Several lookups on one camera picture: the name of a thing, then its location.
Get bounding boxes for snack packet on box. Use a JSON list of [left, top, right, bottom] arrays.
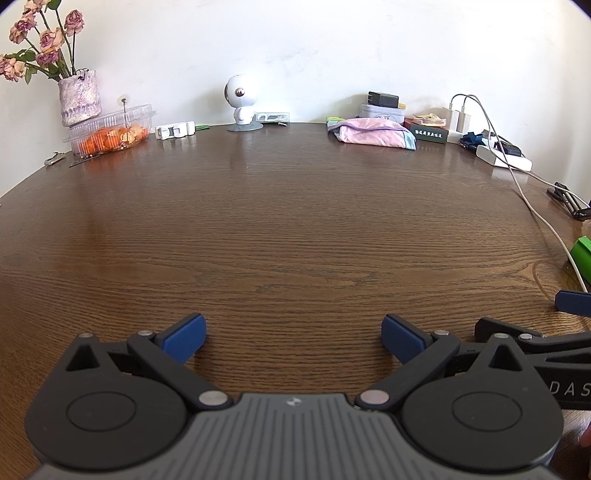
[[411, 113, 448, 128]]

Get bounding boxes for white clip gadget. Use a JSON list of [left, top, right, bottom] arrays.
[[155, 121, 197, 141]]

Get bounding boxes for white power strip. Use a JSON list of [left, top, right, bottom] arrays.
[[476, 145, 533, 172]]

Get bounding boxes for black power adapter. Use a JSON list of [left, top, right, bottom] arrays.
[[368, 91, 400, 109]]

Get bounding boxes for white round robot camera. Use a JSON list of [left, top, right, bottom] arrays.
[[224, 75, 263, 132]]

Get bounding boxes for white wall charger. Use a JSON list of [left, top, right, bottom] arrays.
[[443, 108, 469, 134]]

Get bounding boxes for dark green labelled box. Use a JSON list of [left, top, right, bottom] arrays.
[[404, 119, 449, 144]]

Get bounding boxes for clear box of oranges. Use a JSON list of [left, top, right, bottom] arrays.
[[66, 104, 156, 159]]

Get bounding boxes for pink blue mesh vest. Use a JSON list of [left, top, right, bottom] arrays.
[[327, 117, 417, 151]]

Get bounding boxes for white flat remote device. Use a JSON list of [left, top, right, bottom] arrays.
[[255, 112, 290, 124]]

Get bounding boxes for white charging cable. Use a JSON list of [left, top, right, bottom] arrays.
[[448, 93, 589, 293]]

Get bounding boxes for black binder clips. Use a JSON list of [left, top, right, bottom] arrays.
[[546, 182, 591, 222]]

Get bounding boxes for green object at edge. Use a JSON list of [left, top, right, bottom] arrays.
[[570, 236, 591, 282]]

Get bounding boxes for white illustrated tin box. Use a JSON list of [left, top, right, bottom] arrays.
[[359, 104, 406, 124]]

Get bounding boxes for dried pink flower bouquet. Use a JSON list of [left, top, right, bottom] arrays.
[[1, 1, 85, 83]]

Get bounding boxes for lavender textured vase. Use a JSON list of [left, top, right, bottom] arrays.
[[58, 69, 102, 127]]

